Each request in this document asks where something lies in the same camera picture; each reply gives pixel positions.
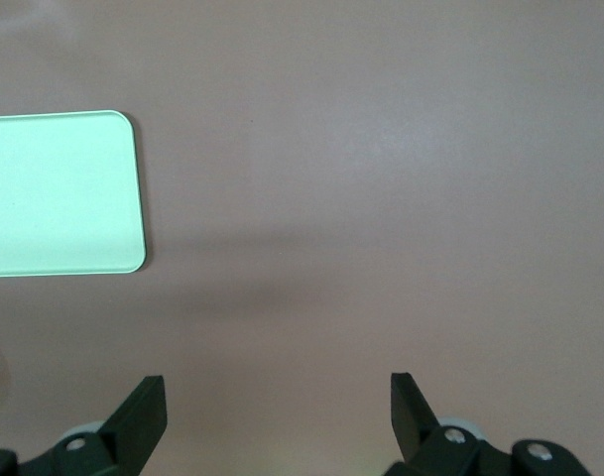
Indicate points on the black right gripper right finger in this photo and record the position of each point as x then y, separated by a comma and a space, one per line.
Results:
415, 426

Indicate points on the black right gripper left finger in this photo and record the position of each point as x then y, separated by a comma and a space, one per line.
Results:
128, 431

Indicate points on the light green rectangular tray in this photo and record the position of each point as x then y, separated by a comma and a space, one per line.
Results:
58, 198

